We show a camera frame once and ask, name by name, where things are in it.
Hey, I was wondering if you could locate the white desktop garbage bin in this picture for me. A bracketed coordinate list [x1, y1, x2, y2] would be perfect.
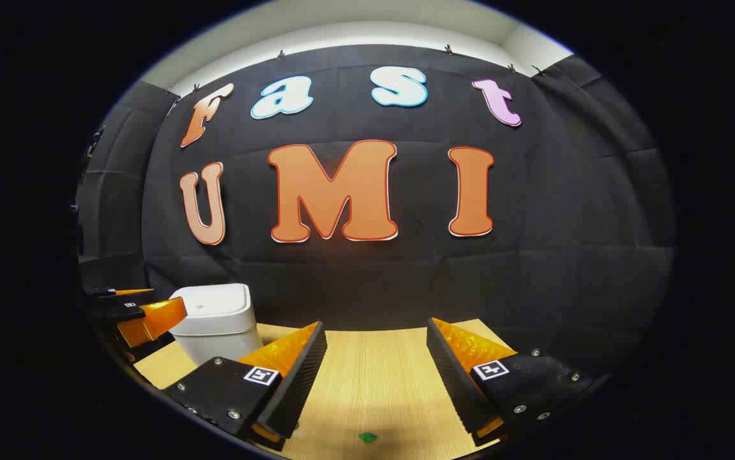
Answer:
[168, 284, 259, 368]

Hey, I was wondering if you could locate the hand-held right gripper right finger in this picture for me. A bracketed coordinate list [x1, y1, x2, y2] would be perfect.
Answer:
[426, 317, 611, 449]

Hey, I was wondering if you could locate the wooden desktop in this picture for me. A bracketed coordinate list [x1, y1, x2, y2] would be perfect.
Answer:
[132, 319, 522, 460]

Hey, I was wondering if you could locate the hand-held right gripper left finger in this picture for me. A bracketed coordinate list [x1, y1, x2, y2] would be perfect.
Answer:
[162, 321, 329, 452]

